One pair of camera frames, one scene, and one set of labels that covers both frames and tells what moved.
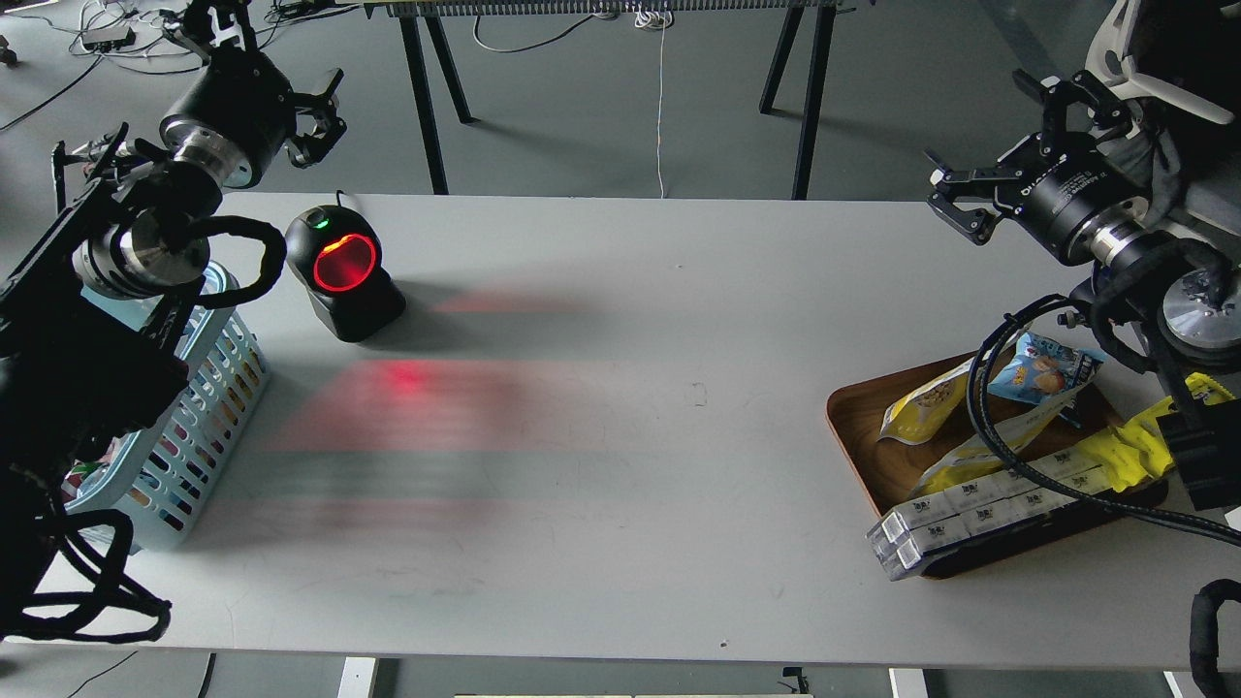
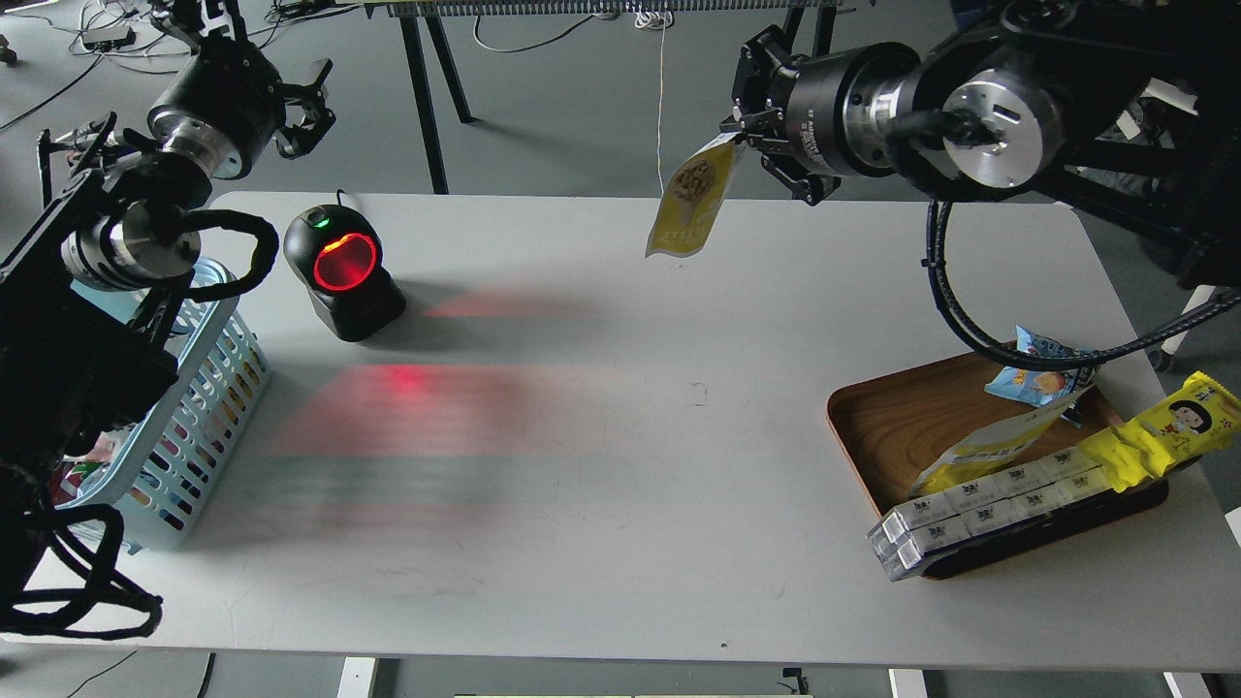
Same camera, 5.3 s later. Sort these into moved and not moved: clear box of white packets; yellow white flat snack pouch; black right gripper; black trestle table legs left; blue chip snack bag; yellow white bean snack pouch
Moved: yellow white bean snack pouch; black right gripper
Not moved: black trestle table legs left; clear box of white packets; blue chip snack bag; yellow white flat snack pouch
